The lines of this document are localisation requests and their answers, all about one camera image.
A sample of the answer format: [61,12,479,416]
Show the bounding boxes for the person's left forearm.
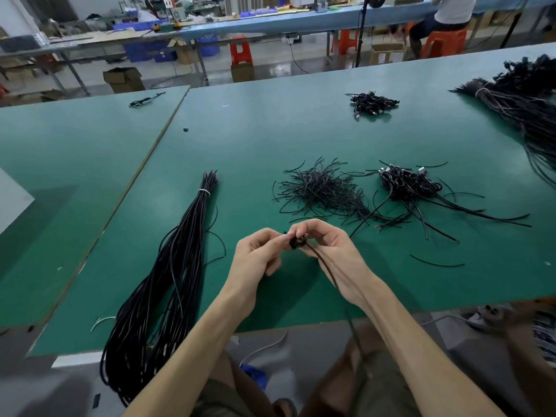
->
[123,295,253,417]

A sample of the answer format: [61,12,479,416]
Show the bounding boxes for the black sandal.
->
[273,397,298,417]

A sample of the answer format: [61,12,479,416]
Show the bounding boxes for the orange plastic stool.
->
[337,30,359,56]
[421,28,467,59]

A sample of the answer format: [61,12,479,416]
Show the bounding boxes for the person's right hand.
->
[287,218,379,309]

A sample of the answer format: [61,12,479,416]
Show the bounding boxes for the blue plastic item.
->
[242,363,269,389]

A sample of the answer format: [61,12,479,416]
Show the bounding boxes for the small pile of knotted cables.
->
[346,91,401,118]

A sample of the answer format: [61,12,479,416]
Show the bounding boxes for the long black cable bundle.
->
[100,171,220,407]

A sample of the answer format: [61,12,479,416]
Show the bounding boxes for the person's brown shorts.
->
[191,321,422,417]

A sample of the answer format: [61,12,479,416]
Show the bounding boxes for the large heap of black cables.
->
[452,54,556,188]

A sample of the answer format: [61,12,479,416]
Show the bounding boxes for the small cardboard box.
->
[231,62,257,83]

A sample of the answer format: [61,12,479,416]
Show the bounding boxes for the pile of black wire ties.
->
[273,158,383,224]

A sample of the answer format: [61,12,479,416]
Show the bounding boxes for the red plastic stool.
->
[229,36,255,66]

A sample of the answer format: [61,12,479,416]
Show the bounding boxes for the person's right leg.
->
[495,299,556,417]

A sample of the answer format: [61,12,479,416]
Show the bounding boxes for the small cable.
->
[129,91,166,108]

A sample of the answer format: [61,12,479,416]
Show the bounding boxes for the open cardboard box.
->
[103,67,146,94]

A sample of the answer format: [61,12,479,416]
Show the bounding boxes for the black fan on stand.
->
[354,0,387,68]

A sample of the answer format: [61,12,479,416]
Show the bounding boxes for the loose black wire tie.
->
[410,254,467,268]

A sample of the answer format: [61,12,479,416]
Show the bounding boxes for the long blue workbench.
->
[143,0,556,38]

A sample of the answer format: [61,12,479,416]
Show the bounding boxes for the person's left hand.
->
[217,228,295,322]

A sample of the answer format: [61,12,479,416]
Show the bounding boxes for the person's right forearm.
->
[352,277,507,417]

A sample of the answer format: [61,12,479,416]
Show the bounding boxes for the large white box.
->
[0,167,36,235]

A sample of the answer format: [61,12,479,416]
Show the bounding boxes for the black tripod stand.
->
[499,0,531,49]

